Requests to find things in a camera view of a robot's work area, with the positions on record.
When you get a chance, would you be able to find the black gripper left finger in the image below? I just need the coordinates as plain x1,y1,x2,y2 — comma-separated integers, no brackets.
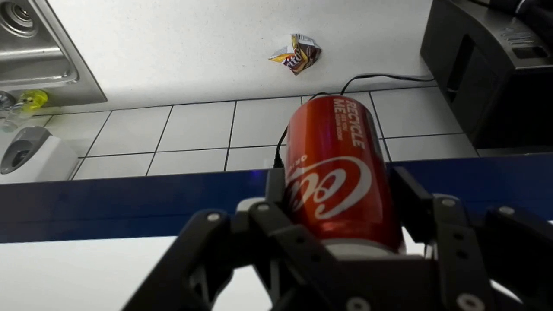
120,164,347,311

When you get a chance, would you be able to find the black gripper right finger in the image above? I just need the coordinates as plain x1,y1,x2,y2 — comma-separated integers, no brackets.
388,164,553,311

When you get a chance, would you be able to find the red soda can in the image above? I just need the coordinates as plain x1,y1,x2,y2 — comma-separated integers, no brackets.
281,94,404,253

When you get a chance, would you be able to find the stainless black coffee maker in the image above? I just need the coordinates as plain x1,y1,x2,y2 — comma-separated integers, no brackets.
419,0,553,151

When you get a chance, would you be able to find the clear yellow dish soap bottle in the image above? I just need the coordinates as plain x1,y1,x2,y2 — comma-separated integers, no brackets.
18,88,51,114

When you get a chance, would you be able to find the crumpled snack wrapper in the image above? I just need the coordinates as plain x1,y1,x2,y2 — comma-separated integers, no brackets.
267,33,322,76

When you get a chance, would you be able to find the stainless steel sink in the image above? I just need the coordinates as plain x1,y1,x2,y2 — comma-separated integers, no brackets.
0,0,108,109

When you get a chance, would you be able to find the blue open wall cabinet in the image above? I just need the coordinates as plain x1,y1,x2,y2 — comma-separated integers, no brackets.
0,152,553,311

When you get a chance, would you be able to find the black power cord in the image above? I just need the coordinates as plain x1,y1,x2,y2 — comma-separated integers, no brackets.
272,73,436,170

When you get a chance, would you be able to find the white wall soap dispenser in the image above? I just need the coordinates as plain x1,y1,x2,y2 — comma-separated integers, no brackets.
0,126,79,187

